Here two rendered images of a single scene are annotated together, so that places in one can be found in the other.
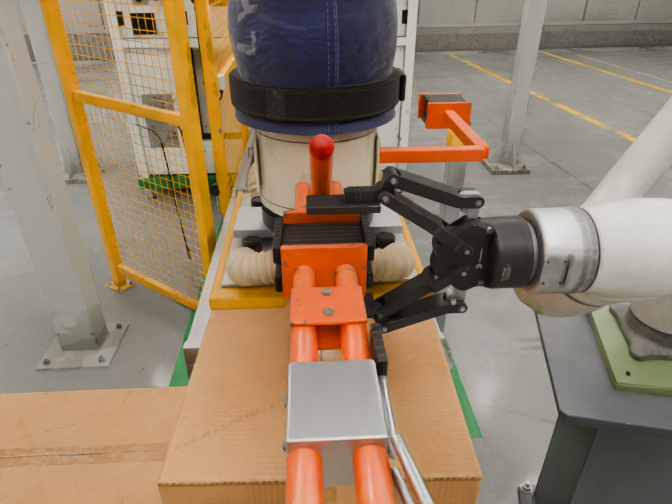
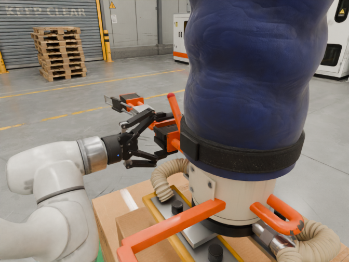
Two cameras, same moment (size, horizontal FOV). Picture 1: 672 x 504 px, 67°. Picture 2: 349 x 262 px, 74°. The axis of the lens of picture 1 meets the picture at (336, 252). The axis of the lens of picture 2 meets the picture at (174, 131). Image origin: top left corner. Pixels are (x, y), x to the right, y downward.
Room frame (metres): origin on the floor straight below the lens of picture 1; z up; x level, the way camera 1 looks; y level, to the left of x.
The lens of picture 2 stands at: (1.01, -0.27, 1.55)
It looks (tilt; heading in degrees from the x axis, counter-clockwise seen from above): 26 degrees down; 153
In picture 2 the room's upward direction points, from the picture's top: straight up
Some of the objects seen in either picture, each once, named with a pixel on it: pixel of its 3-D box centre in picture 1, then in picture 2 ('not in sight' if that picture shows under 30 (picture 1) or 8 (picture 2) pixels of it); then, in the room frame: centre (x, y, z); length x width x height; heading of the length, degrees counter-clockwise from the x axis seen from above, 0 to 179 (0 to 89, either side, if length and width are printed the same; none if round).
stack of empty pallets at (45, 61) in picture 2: not in sight; (58, 52); (-6.74, 0.02, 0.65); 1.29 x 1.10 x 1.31; 9
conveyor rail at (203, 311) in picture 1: (242, 200); not in sight; (2.21, 0.45, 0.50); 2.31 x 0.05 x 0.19; 3
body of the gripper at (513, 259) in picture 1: (477, 252); (120, 147); (0.45, -0.15, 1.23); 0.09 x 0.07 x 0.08; 93
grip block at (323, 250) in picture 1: (322, 252); (173, 134); (0.45, 0.01, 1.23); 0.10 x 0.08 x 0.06; 93
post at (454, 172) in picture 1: (443, 259); not in sight; (1.66, -0.41, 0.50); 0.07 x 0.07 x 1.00; 3
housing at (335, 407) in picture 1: (334, 419); (143, 113); (0.24, 0.00, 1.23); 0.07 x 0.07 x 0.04; 3
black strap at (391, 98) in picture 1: (317, 85); (237, 131); (0.70, 0.02, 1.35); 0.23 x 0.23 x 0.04
